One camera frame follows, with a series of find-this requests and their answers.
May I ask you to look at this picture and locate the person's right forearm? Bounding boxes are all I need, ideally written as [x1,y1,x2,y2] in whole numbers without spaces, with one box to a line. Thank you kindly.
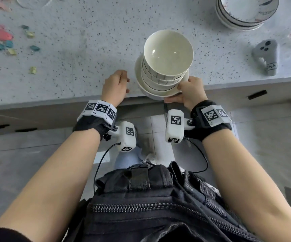
[202,128,291,242]

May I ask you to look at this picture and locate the grey game controller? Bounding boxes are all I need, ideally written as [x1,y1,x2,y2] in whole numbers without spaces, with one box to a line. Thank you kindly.
[251,39,279,76]

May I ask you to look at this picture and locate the black right camera cable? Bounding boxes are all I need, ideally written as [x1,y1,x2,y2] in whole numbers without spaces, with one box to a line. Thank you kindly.
[183,137,209,174]

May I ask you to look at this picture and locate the grey cabinet with drawers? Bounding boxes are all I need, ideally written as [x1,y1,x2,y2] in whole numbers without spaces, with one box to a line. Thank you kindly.
[0,76,291,136]

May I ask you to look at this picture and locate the white ribbed bowl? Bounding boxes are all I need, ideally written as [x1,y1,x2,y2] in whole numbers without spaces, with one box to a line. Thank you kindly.
[141,55,190,86]
[143,30,194,76]

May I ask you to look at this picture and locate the black tactical vest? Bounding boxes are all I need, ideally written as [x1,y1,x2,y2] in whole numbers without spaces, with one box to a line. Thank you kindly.
[64,161,262,242]

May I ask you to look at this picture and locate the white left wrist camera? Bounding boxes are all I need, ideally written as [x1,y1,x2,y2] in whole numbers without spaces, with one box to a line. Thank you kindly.
[108,121,137,153]

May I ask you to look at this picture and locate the wide white bowl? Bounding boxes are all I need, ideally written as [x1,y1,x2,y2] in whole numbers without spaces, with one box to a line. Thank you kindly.
[134,53,190,101]

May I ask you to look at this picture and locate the blue jeans leg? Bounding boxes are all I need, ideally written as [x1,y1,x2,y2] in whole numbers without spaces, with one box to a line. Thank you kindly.
[114,146,142,170]

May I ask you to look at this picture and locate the white patterned bowl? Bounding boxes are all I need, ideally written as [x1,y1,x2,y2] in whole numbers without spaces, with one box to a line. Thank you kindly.
[218,0,280,23]

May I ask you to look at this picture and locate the white dark-rimmed bowl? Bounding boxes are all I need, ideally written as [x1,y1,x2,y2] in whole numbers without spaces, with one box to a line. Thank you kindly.
[215,4,264,31]
[216,0,265,27]

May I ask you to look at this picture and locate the person's left hand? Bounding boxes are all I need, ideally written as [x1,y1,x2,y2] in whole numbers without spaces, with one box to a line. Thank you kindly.
[101,70,130,107]

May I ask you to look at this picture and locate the wristband with marker tags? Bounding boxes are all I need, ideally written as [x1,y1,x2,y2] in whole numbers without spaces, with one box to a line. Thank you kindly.
[185,99,233,142]
[72,100,118,141]

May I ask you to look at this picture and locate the black left camera cable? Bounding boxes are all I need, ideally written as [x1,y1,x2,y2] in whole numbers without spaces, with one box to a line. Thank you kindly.
[93,143,121,195]

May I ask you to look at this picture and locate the person's left forearm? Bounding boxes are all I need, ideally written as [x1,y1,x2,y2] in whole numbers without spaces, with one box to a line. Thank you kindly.
[0,122,123,242]

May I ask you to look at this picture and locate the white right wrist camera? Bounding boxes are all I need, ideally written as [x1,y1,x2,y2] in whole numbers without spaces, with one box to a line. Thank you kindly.
[165,109,195,144]

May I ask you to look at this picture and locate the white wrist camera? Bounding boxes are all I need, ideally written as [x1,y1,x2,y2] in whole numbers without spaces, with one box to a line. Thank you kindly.
[108,121,137,153]
[165,109,195,144]

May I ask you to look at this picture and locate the scattered small colourful pieces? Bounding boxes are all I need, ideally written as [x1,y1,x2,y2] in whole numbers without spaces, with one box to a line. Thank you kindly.
[0,24,41,75]

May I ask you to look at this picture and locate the clear ring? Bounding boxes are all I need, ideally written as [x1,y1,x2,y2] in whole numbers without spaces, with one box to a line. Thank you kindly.
[15,0,74,10]

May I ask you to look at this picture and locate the person's right hand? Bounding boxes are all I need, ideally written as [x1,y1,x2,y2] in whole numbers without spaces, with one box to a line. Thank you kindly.
[164,76,209,112]

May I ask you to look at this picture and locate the right wristband with marker tags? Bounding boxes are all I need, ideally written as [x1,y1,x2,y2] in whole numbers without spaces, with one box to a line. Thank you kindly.
[185,99,233,142]

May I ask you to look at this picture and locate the black camera cable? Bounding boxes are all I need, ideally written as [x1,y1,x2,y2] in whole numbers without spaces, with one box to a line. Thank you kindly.
[93,143,121,195]
[183,137,209,174]

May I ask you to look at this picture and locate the black sleeve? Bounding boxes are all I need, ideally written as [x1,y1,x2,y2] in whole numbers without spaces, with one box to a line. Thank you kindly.
[0,227,32,242]

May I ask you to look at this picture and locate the red plastic piece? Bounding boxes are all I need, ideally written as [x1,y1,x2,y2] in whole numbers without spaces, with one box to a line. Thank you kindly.
[0,25,14,42]

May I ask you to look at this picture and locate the left wristband with marker tags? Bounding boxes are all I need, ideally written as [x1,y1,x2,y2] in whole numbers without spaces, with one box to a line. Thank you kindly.
[72,100,118,141]

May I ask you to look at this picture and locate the white bowl with dark rim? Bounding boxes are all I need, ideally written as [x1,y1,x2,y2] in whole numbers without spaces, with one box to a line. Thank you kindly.
[140,69,189,91]

